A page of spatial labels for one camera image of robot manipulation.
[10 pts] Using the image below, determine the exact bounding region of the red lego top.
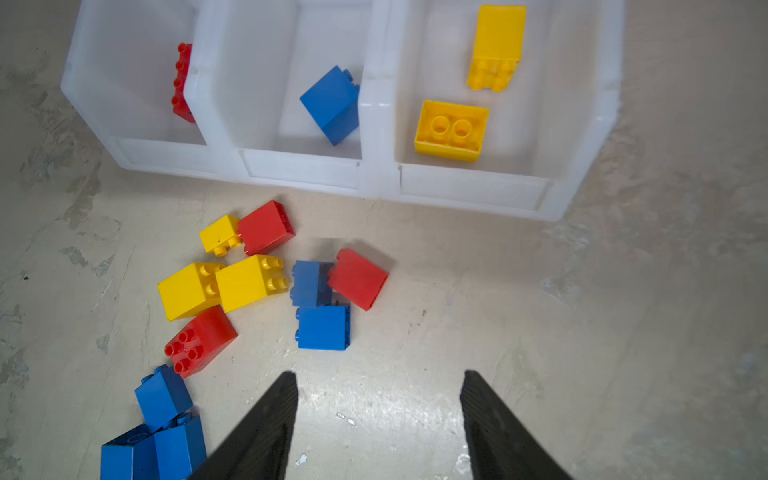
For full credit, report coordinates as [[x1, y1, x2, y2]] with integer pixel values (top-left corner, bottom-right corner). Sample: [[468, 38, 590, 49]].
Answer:
[[238, 200, 295, 256]]

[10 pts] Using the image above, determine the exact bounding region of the white plastic bin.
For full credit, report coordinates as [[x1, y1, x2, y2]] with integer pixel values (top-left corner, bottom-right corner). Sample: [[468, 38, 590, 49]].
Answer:
[[359, 1, 625, 221], [184, 1, 391, 198], [61, 1, 227, 180]]

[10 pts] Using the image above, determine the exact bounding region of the small yellow lego top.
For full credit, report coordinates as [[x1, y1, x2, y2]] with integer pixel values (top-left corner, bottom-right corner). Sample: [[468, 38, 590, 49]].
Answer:
[[200, 215, 242, 257]]

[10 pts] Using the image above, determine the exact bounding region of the blue lego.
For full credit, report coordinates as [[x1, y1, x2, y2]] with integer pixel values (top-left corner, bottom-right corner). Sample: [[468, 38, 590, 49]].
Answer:
[[154, 413, 207, 480], [135, 365, 193, 433], [300, 66, 360, 146], [290, 260, 334, 308], [295, 305, 351, 351], [100, 424, 160, 480]]

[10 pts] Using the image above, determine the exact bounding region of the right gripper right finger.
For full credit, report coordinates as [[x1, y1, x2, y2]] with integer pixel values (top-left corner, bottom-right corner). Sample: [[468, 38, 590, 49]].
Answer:
[[460, 370, 570, 479]]

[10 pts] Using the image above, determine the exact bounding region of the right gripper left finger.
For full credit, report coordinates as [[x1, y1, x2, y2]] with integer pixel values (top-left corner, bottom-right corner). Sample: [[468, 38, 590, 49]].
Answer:
[[190, 371, 299, 480]]

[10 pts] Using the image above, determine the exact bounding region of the right white plastic bin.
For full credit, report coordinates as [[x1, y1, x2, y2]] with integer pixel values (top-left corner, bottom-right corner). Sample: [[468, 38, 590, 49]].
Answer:
[[359, 1, 625, 221]]

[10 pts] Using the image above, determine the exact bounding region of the long red lego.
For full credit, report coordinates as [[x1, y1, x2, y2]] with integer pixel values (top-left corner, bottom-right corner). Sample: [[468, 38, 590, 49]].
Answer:
[[171, 43, 195, 124]]

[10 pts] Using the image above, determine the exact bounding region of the middle white plastic bin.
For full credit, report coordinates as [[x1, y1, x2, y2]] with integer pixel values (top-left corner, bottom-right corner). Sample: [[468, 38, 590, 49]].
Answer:
[[184, 1, 391, 198]]

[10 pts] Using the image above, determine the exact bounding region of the left white plastic bin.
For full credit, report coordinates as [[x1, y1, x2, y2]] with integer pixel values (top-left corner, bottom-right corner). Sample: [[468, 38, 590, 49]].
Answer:
[[61, 1, 227, 180]]

